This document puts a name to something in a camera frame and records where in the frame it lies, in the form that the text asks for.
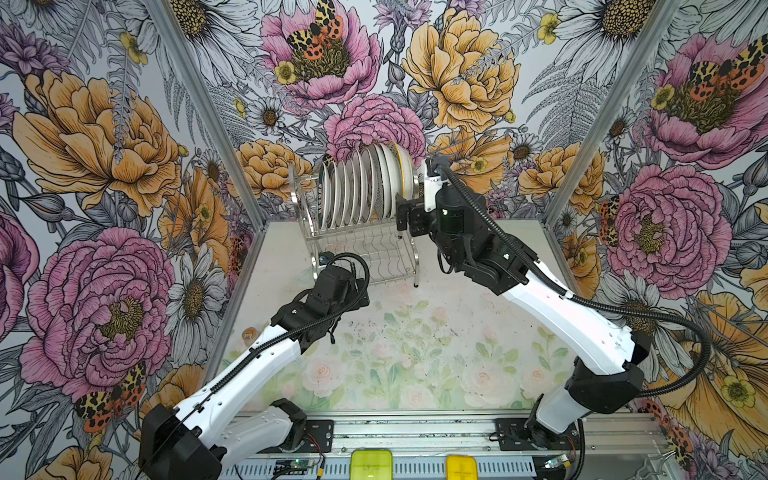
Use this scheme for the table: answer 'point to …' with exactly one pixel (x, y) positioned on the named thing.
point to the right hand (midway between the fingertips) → (419, 202)
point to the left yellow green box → (371, 464)
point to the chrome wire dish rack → (387, 255)
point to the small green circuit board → (292, 463)
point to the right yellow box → (461, 467)
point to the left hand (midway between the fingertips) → (347, 296)
